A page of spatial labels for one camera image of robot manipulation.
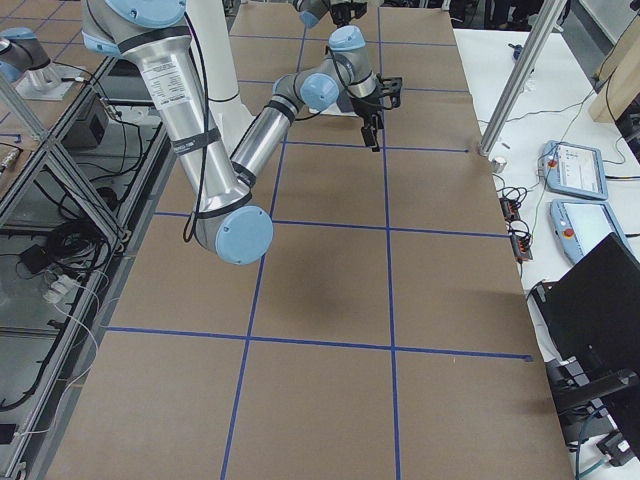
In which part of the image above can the teach pendant tablet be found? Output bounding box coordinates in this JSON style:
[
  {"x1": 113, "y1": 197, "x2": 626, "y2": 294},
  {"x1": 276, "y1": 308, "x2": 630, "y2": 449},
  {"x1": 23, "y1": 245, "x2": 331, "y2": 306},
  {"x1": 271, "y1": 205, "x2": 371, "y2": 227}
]
[
  {"x1": 550, "y1": 199, "x2": 629, "y2": 264},
  {"x1": 539, "y1": 140, "x2": 608, "y2": 200}
]

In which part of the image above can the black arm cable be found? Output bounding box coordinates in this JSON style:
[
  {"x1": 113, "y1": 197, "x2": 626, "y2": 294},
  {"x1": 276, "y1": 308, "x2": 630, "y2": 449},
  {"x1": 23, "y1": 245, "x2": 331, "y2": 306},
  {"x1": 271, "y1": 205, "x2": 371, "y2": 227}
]
[{"x1": 182, "y1": 9, "x2": 221, "y2": 244}]

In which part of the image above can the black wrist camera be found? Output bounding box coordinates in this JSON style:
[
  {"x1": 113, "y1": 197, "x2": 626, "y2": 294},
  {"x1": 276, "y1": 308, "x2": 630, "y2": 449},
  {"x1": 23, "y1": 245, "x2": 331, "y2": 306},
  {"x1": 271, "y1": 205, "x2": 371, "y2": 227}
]
[{"x1": 376, "y1": 74, "x2": 403, "y2": 111}]

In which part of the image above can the far teach pendant tablet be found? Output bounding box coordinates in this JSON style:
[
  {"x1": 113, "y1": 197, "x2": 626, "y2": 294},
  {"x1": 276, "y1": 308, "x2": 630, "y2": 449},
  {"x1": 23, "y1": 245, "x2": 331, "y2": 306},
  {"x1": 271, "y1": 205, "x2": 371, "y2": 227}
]
[{"x1": 539, "y1": 140, "x2": 608, "y2": 200}]

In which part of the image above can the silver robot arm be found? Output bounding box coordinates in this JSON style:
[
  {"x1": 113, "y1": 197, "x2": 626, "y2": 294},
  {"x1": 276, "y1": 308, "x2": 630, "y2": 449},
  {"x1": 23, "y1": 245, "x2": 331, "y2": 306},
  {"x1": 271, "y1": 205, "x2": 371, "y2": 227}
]
[
  {"x1": 1, "y1": 1, "x2": 369, "y2": 91},
  {"x1": 81, "y1": 1, "x2": 401, "y2": 265}
]

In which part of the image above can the black laptop computer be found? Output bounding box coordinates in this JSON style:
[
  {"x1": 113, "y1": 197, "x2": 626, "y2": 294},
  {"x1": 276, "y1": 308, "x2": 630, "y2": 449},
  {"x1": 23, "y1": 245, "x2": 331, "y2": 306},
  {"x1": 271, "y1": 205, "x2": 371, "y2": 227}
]
[{"x1": 530, "y1": 233, "x2": 639, "y2": 392}]

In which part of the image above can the near teach pendant tablet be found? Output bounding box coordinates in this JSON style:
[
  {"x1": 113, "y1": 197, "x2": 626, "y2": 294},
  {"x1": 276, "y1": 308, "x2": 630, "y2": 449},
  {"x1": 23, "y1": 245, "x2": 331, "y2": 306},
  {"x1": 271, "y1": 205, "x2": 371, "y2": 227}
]
[{"x1": 550, "y1": 199, "x2": 629, "y2": 264}]

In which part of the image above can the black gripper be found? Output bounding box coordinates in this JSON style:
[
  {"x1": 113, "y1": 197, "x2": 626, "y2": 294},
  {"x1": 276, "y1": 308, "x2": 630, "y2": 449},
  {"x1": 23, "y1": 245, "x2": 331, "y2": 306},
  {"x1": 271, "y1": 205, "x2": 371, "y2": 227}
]
[
  {"x1": 349, "y1": 92, "x2": 384, "y2": 152},
  {"x1": 329, "y1": 0, "x2": 368, "y2": 25}
]

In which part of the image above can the aluminium frame post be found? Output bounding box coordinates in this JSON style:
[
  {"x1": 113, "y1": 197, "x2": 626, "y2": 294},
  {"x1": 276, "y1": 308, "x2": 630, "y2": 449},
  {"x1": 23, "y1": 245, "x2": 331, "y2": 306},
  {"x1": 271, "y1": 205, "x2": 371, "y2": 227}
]
[{"x1": 478, "y1": 0, "x2": 566, "y2": 157}]

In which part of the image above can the white central pedestal column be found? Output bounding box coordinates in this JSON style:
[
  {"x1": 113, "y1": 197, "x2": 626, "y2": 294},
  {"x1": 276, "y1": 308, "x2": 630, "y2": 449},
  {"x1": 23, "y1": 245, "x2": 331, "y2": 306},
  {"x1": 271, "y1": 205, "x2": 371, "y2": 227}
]
[{"x1": 186, "y1": 0, "x2": 253, "y2": 138}]

